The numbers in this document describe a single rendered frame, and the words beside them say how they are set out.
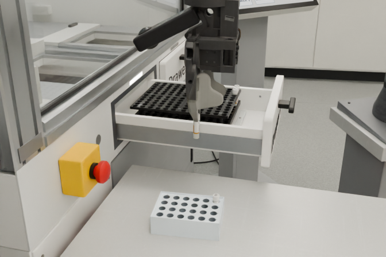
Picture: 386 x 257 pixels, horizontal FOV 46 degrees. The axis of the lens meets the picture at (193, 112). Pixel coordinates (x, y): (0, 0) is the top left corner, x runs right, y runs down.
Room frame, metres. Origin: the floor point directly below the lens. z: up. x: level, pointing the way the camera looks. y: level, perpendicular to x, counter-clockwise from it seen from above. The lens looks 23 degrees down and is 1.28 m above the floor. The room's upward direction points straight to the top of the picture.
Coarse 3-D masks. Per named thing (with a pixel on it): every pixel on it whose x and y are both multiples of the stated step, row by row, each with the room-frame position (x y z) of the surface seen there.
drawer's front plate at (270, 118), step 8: (280, 80) 1.03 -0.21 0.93; (280, 88) 0.98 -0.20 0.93; (272, 96) 0.92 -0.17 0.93; (280, 96) 1.00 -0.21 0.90; (272, 104) 0.87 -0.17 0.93; (272, 112) 0.83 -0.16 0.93; (280, 112) 1.06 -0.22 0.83; (264, 120) 0.80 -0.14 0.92; (272, 120) 0.80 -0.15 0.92; (264, 128) 0.80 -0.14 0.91; (272, 128) 0.81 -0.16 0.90; (264, 136) 0.80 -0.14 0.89; (272, 136) 0.83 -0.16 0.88; (264, 144) 0.80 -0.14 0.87; (272, 144) 0.84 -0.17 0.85; (264, 152) 0.80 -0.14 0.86; (272, 152) 0.86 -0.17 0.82; (264, 160) 0.80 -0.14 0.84
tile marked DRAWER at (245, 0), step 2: (240, 0) 1.77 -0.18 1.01; (242, 0) 1.77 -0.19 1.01; (244, 0) 1.77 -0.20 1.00; (246, 0) 1.78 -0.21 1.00; (248, 0) 1.78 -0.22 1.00; (250, 0) 1.79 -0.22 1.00; (240, 2) 1.76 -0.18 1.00; (242, 2) 1.76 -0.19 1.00; (244, 2) 1.77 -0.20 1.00; (246, 2) 1.77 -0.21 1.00; (248, 2) 1.78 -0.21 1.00; (250, 2) 1.78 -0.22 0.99; (240, 4) 1.75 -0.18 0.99; (242, 4) 1.76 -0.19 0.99; (244, 4) 1.76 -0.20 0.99; (246, 4) 1.77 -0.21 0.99; (248, 4) 1.77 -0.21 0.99; (250, 4) 1.77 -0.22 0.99; (252, 4) 1.78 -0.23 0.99
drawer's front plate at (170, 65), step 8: (176, 48) 1.34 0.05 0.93; (168, 56) 1.25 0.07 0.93; (176, 56) 1.29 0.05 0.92; (160, 64) 1.19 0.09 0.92; (168, 64) 1.21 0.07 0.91; (176, 64) 1.28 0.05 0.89; (160, 72) 1.19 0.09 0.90; (168, 72) 1.21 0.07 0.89; (176, 72) 1.28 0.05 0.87; (176, 80) 1.28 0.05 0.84
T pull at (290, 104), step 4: (280, 100) 0.94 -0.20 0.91; (284, 100) 0.94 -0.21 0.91; (288, 100) 0.94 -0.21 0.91; (292, 100) 0.94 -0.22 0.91; (280, 104) 0.92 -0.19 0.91; (284, 104) 0.92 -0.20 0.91; (288, 104) 0.92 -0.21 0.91; (292, 104) 0.91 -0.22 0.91; (284, 108) 0.92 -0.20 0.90; (288, 108) 0.90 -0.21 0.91; (292, 108) 0.89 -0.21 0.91; (288, 112) 0.90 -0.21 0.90; (292, 112) 0.89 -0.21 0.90
